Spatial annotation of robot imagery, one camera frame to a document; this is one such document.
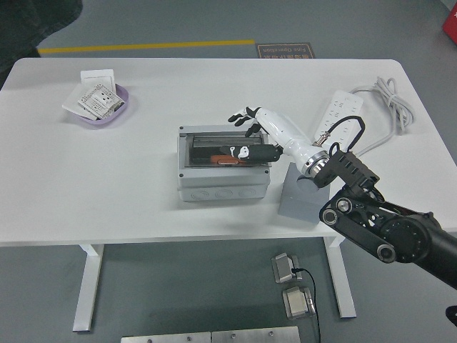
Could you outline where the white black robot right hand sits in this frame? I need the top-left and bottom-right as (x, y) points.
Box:
(219, 105), (323, 169)

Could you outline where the orange cylinder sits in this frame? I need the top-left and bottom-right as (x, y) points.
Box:
(209, 154), (251, 166)

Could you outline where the transparent hinged box lid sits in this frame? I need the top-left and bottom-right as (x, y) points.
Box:
(185, 131), (267, 169)

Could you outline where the grey cube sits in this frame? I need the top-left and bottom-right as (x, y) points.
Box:
(277, 161), (331, 226)

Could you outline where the grey junction box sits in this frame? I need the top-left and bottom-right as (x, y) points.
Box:
(177, 124), (271, 204)

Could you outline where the white power strip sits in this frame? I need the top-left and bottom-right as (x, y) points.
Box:
(311, 89), (364, 151)

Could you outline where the dark floor sign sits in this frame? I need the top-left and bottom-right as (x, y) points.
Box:
(255, 43), (315, 60)

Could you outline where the silver foot pedal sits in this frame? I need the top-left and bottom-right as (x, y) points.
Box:
(281, 286), (318, 319)
(271, 252), (304, 284)

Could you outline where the white table leg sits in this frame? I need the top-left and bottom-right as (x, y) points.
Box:
(323, 235), (357, 319)
(72, 244), (105, 332)

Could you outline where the purple tray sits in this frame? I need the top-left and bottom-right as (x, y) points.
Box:
(69, 84), (130, 128)

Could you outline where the printed socket panel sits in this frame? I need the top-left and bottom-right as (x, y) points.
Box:
(77, 84), (122, 121)

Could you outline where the red object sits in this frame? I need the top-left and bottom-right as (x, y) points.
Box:
(441, 6), (457, 36)

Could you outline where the grey metal plate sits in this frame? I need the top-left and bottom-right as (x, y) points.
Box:
(120, 332), (212, 343)
(211, 326), (301, 343)

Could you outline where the white flat plate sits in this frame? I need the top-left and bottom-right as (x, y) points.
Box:
(62, 85), (97, 121)

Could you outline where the person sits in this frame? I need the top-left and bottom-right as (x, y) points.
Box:
(0, 0), (85, 71)

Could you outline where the white power cord with plug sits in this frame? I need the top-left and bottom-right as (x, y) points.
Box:
(351, 76), (417, 158)

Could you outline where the black pedal cable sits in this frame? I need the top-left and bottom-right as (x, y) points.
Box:
(291, 267), (321, 343)

